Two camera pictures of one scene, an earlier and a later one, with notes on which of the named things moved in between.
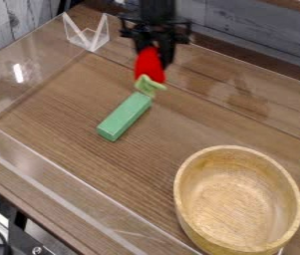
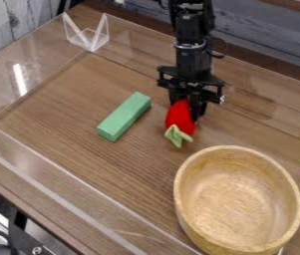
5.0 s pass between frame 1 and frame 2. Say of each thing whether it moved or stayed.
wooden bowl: stayed
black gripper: moved
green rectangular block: stayed
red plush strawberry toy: moved
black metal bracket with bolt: stayed
